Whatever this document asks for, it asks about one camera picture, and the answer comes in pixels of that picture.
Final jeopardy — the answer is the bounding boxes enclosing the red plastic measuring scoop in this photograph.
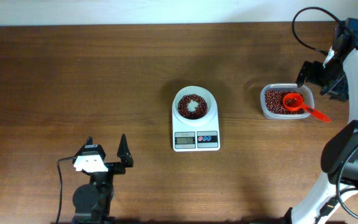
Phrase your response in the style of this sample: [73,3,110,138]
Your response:
[283,93,331,123]

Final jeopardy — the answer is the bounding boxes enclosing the red beans in container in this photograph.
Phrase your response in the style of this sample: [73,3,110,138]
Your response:
[264,90,305,114]

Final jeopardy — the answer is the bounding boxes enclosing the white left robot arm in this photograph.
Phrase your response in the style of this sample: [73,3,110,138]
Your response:
[71,136,126,224]

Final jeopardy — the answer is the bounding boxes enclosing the white digital kitchen scale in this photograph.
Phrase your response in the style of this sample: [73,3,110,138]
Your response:
[172,101,221,152]

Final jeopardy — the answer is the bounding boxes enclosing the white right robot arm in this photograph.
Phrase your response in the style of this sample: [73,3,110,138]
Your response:
[117,23,350,223]

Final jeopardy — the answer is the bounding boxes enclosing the white round bowl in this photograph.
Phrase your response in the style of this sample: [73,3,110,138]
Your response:
[172,86,218,127]

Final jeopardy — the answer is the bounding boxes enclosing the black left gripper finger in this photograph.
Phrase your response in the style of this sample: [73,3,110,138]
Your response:
[117,134,134,167]
[75,136,93,157]

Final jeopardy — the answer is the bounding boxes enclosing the red beans in bowl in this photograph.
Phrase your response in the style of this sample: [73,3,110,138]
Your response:
[177,94,208,119]

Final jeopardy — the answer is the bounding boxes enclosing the clear plastic bean container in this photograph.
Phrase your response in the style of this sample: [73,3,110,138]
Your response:
[260,83,314,119]

